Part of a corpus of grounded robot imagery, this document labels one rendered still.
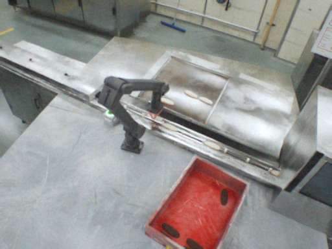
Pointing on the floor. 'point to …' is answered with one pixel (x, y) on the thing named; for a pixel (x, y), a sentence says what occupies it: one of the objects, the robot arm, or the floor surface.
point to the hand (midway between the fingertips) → (154, 117)
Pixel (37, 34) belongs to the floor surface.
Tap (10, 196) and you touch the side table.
